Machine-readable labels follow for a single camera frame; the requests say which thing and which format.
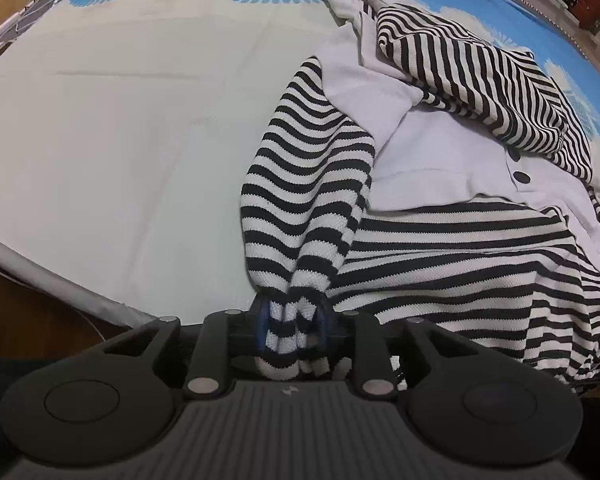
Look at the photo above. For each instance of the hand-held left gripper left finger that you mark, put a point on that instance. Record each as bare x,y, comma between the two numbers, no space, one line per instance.
264,321

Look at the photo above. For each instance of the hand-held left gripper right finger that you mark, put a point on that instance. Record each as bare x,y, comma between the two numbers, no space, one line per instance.
326,324

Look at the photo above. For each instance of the striped and white hooded top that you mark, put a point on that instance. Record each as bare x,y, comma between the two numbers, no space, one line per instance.
455,210

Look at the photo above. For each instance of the blue printed bed sheet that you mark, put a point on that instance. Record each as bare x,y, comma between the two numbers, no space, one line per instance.
130,135

